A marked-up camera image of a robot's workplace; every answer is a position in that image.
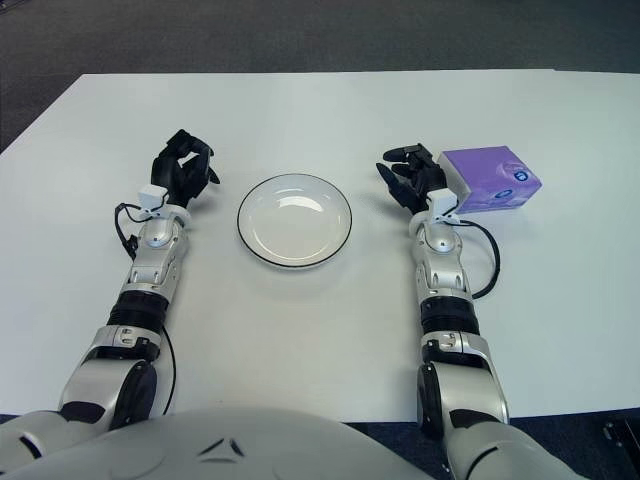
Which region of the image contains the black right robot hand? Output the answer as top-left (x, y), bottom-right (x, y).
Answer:
top-left (375, 142), bottom-right (449, 215)

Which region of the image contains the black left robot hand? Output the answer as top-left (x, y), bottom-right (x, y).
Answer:
top-left (149, 128), bottom-right (222, 209)

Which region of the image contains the purple tissue paper pack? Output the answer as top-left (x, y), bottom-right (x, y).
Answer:
top-left (435, 145), bottom-right (545, 216)

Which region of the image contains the white plate with black rim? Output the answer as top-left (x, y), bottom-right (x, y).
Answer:
top-left (237, 172), bottom-right (355, 271)

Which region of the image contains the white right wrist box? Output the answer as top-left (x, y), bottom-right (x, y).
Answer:
top-left (427, 188), bottom-right (461, 224)

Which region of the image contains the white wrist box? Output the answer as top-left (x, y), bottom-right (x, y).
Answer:
top-left (137, 184), bottom-right (169, 215)
top-left (427, 188), bottom-right (461, 224)

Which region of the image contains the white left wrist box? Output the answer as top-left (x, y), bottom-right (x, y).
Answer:
top-left (137, 184), bottom-right (169, 215)

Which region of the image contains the grey robot torso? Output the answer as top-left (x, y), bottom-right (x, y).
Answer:
top-left (29, 405), bottom-right (451, 480)

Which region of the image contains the black object on floor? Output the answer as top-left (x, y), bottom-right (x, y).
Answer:
top-left (602, 421), bottom-right (640, 451)

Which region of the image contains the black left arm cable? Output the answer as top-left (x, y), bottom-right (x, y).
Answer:
top-left (113, 201), bottom-right (177, 416)

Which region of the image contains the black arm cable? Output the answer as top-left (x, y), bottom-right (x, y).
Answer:
top-left (458, 218), bottom-right (501, 301)
top-left (113, 201), bottom-right (177, 416)

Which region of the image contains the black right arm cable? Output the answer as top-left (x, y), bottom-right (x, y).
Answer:
top-left (458, 218), bottom-right (501, 301)

